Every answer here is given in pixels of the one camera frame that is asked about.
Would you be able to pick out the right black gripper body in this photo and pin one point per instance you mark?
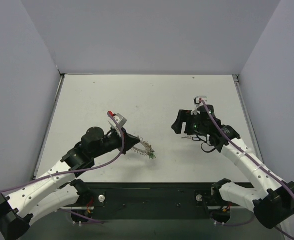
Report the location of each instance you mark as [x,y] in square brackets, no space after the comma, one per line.
[187,121]

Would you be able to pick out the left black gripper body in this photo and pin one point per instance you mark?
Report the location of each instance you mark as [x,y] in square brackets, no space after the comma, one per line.
[123,143]

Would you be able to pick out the silver key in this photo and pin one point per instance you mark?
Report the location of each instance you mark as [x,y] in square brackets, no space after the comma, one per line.
[188,137]

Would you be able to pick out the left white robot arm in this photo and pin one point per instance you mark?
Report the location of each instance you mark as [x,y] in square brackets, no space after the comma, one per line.
[59,186]

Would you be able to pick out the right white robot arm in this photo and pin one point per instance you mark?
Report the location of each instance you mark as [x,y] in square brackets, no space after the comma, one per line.
[270,198]

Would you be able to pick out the green key tag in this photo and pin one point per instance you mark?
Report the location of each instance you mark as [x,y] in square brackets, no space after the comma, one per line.
[152,156]

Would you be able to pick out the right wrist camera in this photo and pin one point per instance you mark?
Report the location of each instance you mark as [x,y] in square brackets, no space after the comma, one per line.
[198,100]

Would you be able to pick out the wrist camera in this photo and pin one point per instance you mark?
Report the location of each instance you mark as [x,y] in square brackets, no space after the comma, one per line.
[198,100]
[120,120]

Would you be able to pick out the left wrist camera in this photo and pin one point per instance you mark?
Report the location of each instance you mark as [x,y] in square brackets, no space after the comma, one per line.
[120,120]

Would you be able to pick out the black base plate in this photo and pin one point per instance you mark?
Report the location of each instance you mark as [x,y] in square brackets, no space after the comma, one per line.
[146,201]

